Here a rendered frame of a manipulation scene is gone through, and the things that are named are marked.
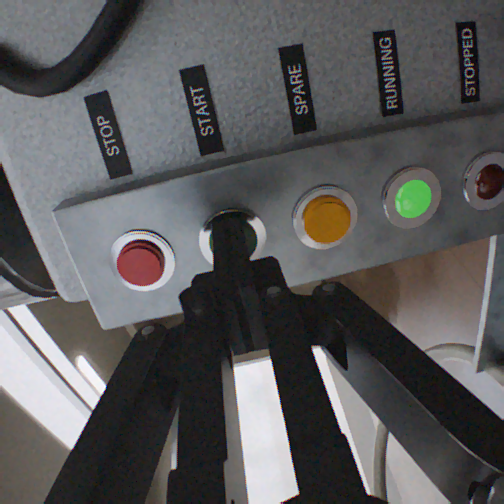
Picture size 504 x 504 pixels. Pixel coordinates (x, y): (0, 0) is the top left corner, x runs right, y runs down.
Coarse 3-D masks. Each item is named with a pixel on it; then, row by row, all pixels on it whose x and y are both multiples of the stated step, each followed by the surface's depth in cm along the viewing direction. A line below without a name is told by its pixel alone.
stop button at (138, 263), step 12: (120, 252) 20; (132, 252) 20; (144, 252) 20; (156, 252) 21; (120, 264) 20; (132, 264) 20; (144, 264) 21; (156, 264) 21; (132, 276) 21; (144, 276) 21; (156, 276) 21
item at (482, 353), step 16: (496, 240) 44; (496, 256) 45; (496, 272) 46; (496, 288) 47; (496, 304) 49; (480, 320) 51; (496, 320) 50; (480, 336) 51; (496, 336) 51; (480, 352) 52; (496, 352) 53; (480, 368) 54
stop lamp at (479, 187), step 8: (488, 168) 20; (496, 168) 20; (480, 176) 21; (488, 176) 20; (496, 176) 20; (480, 184) 21; (488, 184) 21; (496, 184) 21; (480, 192) 21; (488, 192) 21; (496, 192) 21
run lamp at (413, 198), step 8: (408, 184) 21; (416, 184) 20; (424, 184) 21; (400, 192) 21; (408, 192) 21; (416, 192) 20; (424, 192) 21; (400, 200) 21; (408, 200) 21; (416, 200) 21; (424, 200) 21; (400, 208) 21; (408, 208) 21; (416, 208) 21; (424, 208) 21; (408, 216) 21; (416, 216) 21
